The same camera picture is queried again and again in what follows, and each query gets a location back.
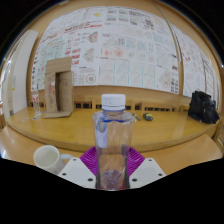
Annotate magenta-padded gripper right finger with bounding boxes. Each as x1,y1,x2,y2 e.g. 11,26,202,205
125,147,167,190

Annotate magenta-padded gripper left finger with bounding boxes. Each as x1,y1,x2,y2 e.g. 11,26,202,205
57,146,98,190

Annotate clear plastic water bottle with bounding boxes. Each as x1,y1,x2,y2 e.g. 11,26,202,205
92,93,136,191

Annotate white ceramic mug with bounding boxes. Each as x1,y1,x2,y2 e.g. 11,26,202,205
32,144,74,176

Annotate yellow black tape measure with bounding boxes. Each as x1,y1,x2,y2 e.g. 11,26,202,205
142,112,154,122

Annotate small red-labelled plastic bottle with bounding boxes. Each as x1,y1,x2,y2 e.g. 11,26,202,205
31,89,42,115

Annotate black bag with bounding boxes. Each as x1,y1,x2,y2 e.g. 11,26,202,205
187,90,221,125

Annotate brown cardboard stand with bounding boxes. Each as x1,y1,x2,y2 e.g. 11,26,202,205
41,56,75,119

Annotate white standing air conditioner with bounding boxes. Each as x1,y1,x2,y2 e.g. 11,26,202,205
0,29,39,118

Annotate narrow printed wall poster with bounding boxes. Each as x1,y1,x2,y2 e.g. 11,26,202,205
169,23,221,108

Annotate large printed wall poster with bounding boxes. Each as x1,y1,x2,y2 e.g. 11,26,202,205
30,5,181,95

